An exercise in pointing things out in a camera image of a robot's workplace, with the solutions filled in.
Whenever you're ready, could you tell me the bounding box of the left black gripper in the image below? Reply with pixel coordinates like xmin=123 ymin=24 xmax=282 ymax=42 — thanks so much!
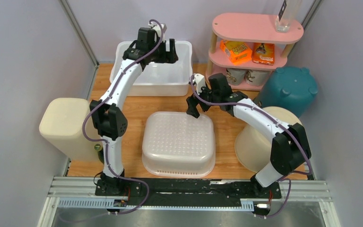
xmin=148 ymin=39 xmax=179 ymax=64

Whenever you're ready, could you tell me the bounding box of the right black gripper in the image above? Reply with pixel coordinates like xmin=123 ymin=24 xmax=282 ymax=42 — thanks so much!
xmin=187 ymin=81 xmax=221 ymax=118

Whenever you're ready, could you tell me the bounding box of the white plastic tub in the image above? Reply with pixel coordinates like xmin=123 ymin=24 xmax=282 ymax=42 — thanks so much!
xmin=109 ymin=41 xmax=193 ymax=96

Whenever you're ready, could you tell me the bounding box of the translucent white basin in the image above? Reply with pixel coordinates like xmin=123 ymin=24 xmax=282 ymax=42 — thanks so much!
xmin=142 ymin=112 xmax=216 ymax=178

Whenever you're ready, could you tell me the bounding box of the cream round bucket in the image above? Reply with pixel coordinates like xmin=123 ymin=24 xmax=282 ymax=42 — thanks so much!
xmin=234 ymin=106 xmax=302 ymax=173

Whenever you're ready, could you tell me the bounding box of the teal round bucket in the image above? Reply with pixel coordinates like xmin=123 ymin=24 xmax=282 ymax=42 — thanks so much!
xmin=254 ymin=66 xmax=319 ymax=118

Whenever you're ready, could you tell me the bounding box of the cream rectangular bin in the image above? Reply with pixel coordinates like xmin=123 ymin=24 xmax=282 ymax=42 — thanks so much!
xmin=39 ymin=97 xmax=102 ymax=162

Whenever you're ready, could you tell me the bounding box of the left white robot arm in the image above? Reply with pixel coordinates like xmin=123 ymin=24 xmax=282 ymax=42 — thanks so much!
xmin=89 ymin=24 xmax=178 ymax=196

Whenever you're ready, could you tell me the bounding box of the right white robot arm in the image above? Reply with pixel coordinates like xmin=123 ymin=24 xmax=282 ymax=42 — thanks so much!
xmin=186 ymin=73 xmax=312 ymax=198

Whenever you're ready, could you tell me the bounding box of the orange snack box left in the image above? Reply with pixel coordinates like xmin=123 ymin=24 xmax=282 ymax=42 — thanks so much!
xmin=219 ymin=40 xmax=252 ymax=65

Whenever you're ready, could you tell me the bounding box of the orange snack box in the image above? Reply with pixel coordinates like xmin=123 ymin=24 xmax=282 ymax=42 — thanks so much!
xmin=252 ymin=43 xmax=275 ymax=65
xmin=219 ymin=40 xmax=252 ymax=65

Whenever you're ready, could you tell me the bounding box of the orange snack box right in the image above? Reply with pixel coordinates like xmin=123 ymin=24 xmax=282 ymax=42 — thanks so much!
xmin=252 ymin=43 xmax=275 ymax=65

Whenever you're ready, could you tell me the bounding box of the pink three-tier shelf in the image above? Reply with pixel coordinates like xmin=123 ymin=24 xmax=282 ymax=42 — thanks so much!
xmin=205 ymin=13 xmax=304 ymax=91

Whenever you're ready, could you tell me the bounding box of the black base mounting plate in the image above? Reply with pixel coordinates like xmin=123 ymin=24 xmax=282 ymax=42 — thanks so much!
xmin=95 ymin=178 xmax=282 ymax=200

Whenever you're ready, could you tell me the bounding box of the green glass bottle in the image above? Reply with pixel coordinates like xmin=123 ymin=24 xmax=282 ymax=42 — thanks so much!
xmin=94 ymin=144 xmax=104 ymax=164

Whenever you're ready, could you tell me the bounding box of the clear glass vase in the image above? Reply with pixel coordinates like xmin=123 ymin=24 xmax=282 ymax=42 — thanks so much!
xmin=275 ymin=0 xmax=302 ymax=33

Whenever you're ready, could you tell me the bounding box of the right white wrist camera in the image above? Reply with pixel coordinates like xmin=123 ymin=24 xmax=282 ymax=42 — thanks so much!
xmin=190 ymin=73 xmax=207 ymax=95

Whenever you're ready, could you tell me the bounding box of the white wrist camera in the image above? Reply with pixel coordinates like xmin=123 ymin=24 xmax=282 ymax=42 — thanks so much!
xmin=148 ymin=21 xmax=167 ymax=42
xmin=190 ymin=73 xmax=207 ymax=95

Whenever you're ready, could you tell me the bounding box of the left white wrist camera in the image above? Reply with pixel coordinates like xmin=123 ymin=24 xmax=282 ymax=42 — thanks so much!
xmin=148 ymin=21 xmax=167 ymax=42

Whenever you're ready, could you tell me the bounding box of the aluminium frame rail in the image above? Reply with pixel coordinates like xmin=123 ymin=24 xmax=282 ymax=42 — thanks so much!
xmin=38 ymin=177 xmax=340 ymax=227

